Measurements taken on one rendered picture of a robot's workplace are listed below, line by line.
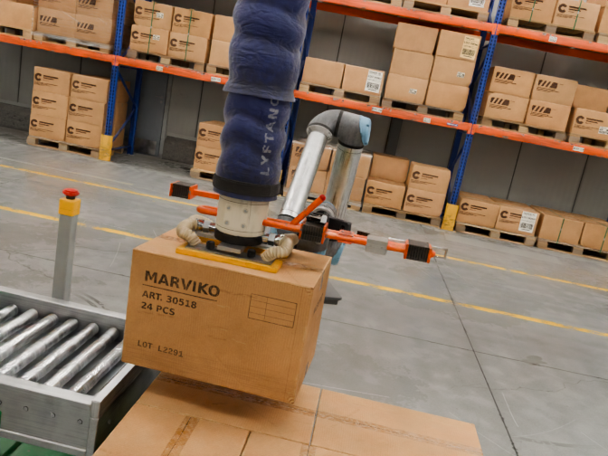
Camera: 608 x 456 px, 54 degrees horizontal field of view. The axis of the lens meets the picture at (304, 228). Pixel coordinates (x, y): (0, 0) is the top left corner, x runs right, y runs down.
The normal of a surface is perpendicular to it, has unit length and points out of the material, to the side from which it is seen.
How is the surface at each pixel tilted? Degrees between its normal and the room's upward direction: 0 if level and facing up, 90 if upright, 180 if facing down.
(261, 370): 90
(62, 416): 90
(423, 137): 90
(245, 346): 90
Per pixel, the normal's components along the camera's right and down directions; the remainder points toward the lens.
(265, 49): 0.06, -0.03
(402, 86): -0.15, 0.20
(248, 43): -0.38, -0.15
